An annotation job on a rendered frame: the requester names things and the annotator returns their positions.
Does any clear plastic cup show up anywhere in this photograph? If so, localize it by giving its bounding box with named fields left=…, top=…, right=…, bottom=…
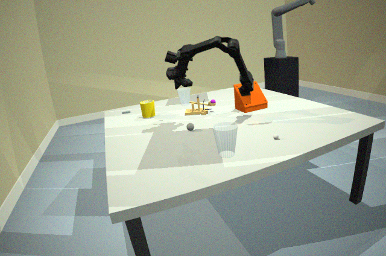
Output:
left=212, top=122, right=238, bottom=158
left=177, top=88, right=191, bottom=106

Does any yellow mug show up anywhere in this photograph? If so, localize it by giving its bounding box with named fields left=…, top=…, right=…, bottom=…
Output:
left=140, top=100, right=155, bottom=119

